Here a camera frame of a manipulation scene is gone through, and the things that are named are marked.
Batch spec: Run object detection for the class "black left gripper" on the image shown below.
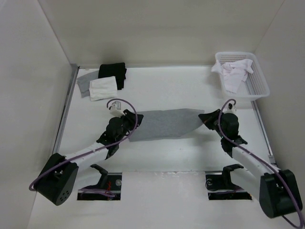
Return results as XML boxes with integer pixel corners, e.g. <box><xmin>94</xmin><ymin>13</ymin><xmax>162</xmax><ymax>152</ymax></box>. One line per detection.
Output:
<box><xmin>116</xmin><ymin>110</ymin><xmax>143</xmax><ymax>143</ymax></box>

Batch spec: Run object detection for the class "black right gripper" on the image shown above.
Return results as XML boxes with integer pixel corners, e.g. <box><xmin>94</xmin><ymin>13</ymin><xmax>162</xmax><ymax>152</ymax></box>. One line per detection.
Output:
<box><xmin>198</xmin><ymin>109</ymin><xmax>226</xmax><ymax>139</ymax></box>

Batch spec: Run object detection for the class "grey tank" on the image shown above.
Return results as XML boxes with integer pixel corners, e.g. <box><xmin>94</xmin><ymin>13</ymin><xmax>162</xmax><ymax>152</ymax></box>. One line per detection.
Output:
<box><xmin>129</xmin><ymin>108</ymin><xmax>204</xmax><ymax>142</ymax></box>
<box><xmin>77</xmin><ymin>71</ymin><xmax>98</xmax><ymax>98</ymax></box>

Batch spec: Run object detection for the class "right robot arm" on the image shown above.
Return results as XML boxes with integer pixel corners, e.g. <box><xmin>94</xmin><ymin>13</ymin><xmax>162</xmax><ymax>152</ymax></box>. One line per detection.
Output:
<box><xmin>198</xmin><ymin>109</ymin><xmax>303</xmax><ymax>219</ymax></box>

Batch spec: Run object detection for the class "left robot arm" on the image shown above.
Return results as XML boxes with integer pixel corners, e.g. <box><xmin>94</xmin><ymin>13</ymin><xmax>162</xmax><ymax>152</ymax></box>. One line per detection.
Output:
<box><xmin>30</xmin><ymin>109</ymin><xmax>144</xmax><ymax>206</ymax></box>

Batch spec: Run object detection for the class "folded white tank top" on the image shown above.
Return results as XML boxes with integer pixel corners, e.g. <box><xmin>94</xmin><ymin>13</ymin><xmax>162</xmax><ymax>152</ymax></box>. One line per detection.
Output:
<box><xmin>89</xmin><ymin>76</ymin><xmax>118</xmax><ymax>102</ymax></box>

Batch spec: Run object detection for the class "white tank top in basket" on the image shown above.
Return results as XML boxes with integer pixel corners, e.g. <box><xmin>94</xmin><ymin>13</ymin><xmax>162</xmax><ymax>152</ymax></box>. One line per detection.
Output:
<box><xmin>211</xmin><ymin>59</ymin><xmax>254</xmax><ymax>94</ymax></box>

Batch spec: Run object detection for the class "folded black tank top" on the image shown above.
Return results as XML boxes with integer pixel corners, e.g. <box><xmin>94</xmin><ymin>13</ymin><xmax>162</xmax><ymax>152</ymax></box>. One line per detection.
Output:
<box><xmin>98</xmin><ymin>62</ymin><xmax>127</xmax><ymax>90</ymax></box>

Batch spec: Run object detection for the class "folded grey tank top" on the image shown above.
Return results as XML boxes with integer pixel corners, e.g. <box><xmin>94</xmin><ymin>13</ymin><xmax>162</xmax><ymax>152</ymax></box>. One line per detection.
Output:
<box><xmin>77</xmin><ymin>71</ymin><xmax>98</xmax><ymax>98</ymax></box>

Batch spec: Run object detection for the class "white plastic laundry basket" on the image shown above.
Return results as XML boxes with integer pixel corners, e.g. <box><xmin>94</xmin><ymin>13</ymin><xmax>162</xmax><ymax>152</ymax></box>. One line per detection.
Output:
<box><xmin>215</xmin><ymin>52</ymin><xmax>270</xmax><ymax>102</ymax></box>

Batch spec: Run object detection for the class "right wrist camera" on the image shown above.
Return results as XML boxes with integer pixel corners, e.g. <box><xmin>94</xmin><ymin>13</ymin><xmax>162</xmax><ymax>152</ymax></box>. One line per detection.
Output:
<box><xmin>226</xmin><ymin>103</ymin><xmax>237</xmax><ymax>115</ymax></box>

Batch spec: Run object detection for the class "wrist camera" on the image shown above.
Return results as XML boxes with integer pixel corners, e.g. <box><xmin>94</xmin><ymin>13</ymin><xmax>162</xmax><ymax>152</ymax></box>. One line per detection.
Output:
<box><xmin>226</xmin><ymin>103</ymin><xmax>237</xmax><ymax>115</ymax></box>
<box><xmin>109</xmin><ymin>101</ymin><xmax>125</xmax><ymax>117</ymax></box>

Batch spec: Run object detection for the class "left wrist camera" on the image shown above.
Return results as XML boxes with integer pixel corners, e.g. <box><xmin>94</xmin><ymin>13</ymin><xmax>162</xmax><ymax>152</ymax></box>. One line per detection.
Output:
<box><xmin>109</xmin><ymin>101</ymin><xmax>125</xmax><ymax>117</ymax></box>

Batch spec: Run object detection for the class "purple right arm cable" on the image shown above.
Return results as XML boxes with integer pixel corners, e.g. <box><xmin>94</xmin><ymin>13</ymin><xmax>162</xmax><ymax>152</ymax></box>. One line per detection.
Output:
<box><xmin>218</xmin><ymin>99</ymin><xmax>303</xmax><ymax>228</ymax></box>

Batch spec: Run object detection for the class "right metal table rail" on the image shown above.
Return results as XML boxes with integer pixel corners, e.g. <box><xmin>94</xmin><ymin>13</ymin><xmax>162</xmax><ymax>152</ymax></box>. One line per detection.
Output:
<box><xmin>251</xmin><ymin>101</ymin><xmax>276</xmax><ymax>165</ymax></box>

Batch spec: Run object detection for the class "metal table rail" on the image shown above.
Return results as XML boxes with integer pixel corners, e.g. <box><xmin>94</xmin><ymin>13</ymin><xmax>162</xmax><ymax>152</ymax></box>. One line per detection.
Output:
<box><xmin>51</xmin><ymin>63</ymin><xmax>80</xmax><ymax>156</ymax></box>
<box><xmin>251</xmin><ymin>101</ymin><xmax>276</xmax><ymax>165</ymax></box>

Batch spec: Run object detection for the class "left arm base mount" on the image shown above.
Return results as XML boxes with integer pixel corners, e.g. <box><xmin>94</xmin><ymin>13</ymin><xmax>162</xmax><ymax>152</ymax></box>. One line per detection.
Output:
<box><xmin>75</xmin><ymin>164</ymin><xmax>122</xmax><ymax>201</ymax></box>

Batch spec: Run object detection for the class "left metal table rail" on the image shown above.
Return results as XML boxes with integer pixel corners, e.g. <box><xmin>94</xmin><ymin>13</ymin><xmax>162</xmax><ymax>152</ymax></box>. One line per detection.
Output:
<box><xmin>51</xmin><ymin>63</ymin><xmax>80</xmax><ymax>156</ymax></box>

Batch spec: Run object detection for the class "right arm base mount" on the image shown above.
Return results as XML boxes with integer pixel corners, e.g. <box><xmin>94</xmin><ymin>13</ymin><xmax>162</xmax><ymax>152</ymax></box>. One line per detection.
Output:
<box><xmin>205</xmin><ymin>164</ymin><xmax>252</xmax><ymax>200</ymax></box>

